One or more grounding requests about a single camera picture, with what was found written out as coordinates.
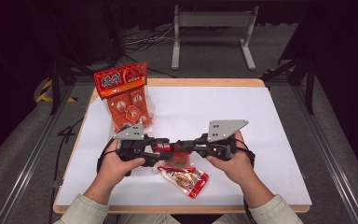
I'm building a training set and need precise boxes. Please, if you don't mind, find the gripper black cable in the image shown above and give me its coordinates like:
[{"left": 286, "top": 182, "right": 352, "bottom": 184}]
[
  {"left": 48, "top": 117, "right": 119, "bottom": 224},
  {"left": 233, "top": 137, "right": 258, "bottom": 224}
]

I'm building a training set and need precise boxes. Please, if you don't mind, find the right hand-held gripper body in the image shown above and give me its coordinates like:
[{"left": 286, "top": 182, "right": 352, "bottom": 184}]
[{"left": 193, "top": 119, "right": 250, "bottom": 162}]

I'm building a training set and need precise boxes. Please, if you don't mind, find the clear plastic container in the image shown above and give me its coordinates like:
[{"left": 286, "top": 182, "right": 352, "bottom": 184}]
[{"left": 105, "top": 88, "right": 161, "bottom": 177}]

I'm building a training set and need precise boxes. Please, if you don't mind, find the beige spout pouch red base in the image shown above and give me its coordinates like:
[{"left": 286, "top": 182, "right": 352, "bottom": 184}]
[{"left": 153, "top": 161, "right": 210, "bottom": 200}]

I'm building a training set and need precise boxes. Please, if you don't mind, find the yellow black hazard tape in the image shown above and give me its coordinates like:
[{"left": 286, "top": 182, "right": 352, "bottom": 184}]
[{"left": 35, "top": 78, "right": 77, "bottom": 104}]

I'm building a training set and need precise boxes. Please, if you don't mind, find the white paper sheet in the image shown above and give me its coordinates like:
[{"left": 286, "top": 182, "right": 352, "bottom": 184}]
[{"left": 56, "top": 86, "right": 313, "bottom": 207}]

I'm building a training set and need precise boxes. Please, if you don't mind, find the black tripod stand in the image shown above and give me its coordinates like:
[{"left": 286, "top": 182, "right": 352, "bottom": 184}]
[
  {"left": 260, "top": 8, "right": 317, "bottom": 115},
  {"left": 47, "top": 0, "right": 104, "bottom": 116}
]

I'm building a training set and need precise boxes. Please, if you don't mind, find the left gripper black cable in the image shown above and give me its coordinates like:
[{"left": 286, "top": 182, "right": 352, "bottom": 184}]
[{"left": 48, "top": 117, "right": 119, "bottom": 224}]

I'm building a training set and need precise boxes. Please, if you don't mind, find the person's right hand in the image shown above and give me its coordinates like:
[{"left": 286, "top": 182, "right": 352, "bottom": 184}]
[{"left": 206, "top": 130, "right": 256, "bottom": 195}]

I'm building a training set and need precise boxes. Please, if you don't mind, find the person's left hand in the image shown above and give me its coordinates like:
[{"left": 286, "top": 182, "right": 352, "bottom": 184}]
[{"left": 97, "top": 139, "right": 146, "bottom": 195}]

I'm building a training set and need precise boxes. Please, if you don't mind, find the bundle of floor cables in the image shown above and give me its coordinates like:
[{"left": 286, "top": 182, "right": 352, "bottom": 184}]
[{"left": 117, "top": 25, "right": 178, "bottom": 79}]

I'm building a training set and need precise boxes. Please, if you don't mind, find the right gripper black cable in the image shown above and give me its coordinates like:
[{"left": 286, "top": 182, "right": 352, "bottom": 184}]
[{"left": 233, "top": 137, "right": 258, "bottom": 224}]

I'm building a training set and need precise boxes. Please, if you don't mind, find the aluminium floor rail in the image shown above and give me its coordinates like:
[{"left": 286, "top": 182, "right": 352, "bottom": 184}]
[
  {"left": 291, "top": 83, "right": 358, "bottom": 224},
  {"left": 0, "top": 83, "right": 76, "bottom": 224}
]

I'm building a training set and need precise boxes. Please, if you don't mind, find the white metal stand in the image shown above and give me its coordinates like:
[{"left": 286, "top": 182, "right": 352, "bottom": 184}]
[{"left": 171, "top": 4, "right": 260, "bottom": 71}]

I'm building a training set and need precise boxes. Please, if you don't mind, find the small red black snack packet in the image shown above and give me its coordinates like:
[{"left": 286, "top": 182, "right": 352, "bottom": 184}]
[{"left": 153, "top": 140, "right": 198, "bottom": 173}]

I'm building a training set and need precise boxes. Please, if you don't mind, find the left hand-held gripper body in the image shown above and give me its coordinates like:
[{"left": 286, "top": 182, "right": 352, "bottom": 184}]
[{"left": 113, "top": 122, "right": 157, "bottom": 167}]

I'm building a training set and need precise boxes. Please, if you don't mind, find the large orange snack bag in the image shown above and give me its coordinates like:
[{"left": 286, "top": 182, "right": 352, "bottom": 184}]
[{"left": 93, "top": 62, "right": 154, "bottom": 133}]

